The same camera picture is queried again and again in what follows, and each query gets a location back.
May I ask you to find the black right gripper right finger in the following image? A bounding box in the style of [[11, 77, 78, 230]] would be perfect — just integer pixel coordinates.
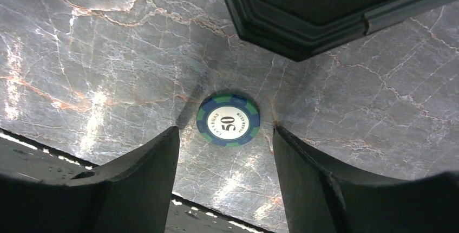
[[273, 126, 458, 232]]

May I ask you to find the black poker case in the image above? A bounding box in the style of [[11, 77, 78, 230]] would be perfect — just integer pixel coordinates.
[[225, 0, 457, 62]]

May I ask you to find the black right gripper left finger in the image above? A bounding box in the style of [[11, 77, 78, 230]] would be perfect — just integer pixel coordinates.
[[1, 126, 180, 232]]

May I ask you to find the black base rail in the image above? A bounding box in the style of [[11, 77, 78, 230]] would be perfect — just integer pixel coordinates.
[[1, 131, 263, 232]]

